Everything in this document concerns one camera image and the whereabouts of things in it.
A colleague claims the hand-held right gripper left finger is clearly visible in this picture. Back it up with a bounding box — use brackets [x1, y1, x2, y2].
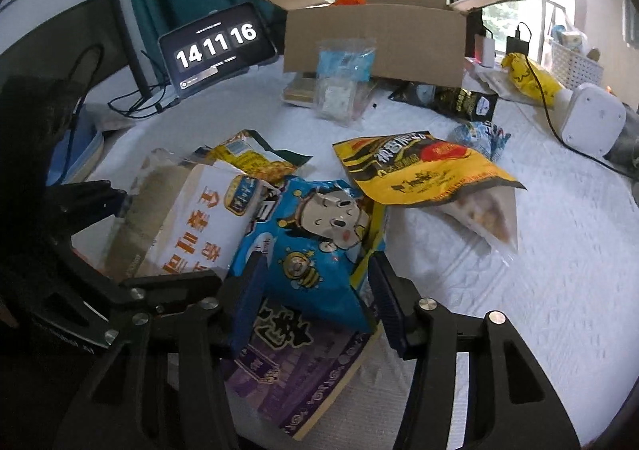
[55, 250, 266, 450]

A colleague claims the purple snack packet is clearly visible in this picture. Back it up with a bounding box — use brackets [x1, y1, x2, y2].
[222, 297, 385, 442]

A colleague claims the clear bag of blue packets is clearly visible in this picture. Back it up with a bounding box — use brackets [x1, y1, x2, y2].
[316, 37, 377, 123]

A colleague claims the white rounded device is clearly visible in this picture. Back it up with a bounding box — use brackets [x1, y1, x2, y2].
[556, 83, 628, 157]

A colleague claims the white orange-print snack packet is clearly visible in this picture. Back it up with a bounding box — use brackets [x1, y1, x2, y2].
[102, 147, 278, 281]

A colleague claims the black tablet cable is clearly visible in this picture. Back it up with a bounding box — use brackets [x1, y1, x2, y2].
[107, 79, 181, 119]

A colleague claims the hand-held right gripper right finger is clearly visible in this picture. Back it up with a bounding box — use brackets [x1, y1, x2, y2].
[368, 253, 584, 450]

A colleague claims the yellow crumpled bag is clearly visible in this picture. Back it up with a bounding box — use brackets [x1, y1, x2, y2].
[500, 52, 567, 110]

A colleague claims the cardboard box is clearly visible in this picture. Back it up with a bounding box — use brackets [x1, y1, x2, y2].
[244, 0, 527, 88]

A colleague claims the beige packet stack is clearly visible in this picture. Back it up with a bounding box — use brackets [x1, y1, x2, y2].
[282, 73, 320, 107]

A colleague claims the black charger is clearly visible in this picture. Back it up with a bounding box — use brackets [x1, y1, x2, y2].
[506, 22, 532, 56]

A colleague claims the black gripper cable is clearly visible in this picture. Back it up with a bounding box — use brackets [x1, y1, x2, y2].
[62, 44, 105, 181]

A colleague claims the small blue white packet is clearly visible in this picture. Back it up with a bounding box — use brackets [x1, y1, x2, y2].
[449, 120, 512, 161]

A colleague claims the yellow black snack packet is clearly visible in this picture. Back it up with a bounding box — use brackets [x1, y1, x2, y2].
[332, 130, 527, 253]

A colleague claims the yellow green snack packet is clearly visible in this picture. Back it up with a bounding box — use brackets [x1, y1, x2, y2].
[194, 129, 314, 186]

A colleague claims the black charger cable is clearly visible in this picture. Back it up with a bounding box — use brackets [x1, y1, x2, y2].
[516, 50, 639, 178]

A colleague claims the blue cartoon snack packet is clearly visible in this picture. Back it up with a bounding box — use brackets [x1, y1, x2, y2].
[224, 176, 389, 333]

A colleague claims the black pole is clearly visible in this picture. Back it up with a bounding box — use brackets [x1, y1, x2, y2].
[99, 0, 157, 102]

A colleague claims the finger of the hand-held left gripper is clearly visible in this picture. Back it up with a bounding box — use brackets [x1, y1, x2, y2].
[119, 270, 224, 315]
[46, 179, 127, 234]

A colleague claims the black tablet with clock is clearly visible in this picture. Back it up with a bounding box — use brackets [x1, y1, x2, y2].
[159, 2, 278, 98]

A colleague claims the white charger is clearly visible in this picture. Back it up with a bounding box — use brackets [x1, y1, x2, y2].
[473, 29, 496, 67]

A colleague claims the white plastic basket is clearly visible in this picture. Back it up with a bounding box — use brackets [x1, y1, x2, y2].
[548, 25, 607, 91]

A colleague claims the blue notebook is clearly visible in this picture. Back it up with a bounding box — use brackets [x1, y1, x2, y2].
[47, 103, 105, 186]

